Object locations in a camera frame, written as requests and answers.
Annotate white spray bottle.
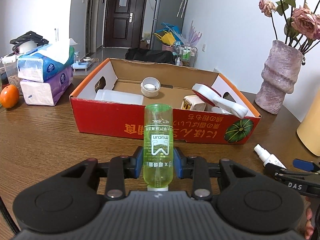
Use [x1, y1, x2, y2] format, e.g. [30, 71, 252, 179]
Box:
[254, 144, 286, 168]

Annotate green transparent bottle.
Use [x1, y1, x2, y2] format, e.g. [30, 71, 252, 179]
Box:
[143, 104, 174, 191]

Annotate white yellow charger cube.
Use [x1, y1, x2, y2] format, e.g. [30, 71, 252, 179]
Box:
[181, 95, 207, 111]

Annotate white red handheld mirror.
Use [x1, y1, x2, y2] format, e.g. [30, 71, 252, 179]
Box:
[192, 83, 248, 119]

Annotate white tape roll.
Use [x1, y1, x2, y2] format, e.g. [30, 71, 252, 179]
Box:
[140, 77, 161, 98]

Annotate person's right hand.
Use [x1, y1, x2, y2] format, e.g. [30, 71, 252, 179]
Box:
[304, 197, 319, 239]

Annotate red orange cardboard box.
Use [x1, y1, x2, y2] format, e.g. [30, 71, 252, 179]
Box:
[69, 57, 262, 145]

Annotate clear plastic container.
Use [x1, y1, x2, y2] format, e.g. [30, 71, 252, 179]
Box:
[94, 89, 144, 105]

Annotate purple textured vase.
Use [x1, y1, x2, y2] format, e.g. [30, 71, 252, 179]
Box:
[255, 40, 304, 115]

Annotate purple tissue pack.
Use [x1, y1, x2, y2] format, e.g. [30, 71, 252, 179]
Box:
[20, 66, 73, 106]

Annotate metal utility cart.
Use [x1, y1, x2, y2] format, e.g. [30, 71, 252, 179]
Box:
[172, 45, 197, 68]

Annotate black bag on chair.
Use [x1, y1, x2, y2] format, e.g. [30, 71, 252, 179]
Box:
[125, 48, 176, 64]

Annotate blue tissue pack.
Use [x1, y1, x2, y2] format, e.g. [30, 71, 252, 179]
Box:
[17, 38, 77, 82]

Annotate orange fruit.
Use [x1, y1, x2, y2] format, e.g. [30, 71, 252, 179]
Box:
[1, 85, 20, 108]

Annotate yellow bag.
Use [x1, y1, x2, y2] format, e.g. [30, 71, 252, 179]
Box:
[153, 31, 176, 46]

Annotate dried pink roses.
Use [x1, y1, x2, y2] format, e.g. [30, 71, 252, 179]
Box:
[258, 0, 319, 55]

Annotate clear lidded storage jar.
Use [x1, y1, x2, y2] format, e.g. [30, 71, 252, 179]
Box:
[1, 53, 23, 95]

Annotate black device on jar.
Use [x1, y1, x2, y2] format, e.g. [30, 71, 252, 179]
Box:
[10, 31, 49, 54]

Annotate dark brown entrance door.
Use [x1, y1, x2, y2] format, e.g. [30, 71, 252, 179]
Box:
[103, 0, 147, 48]

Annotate grey refrigerator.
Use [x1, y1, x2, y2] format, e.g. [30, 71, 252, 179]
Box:
[150, 0, 184, 50]

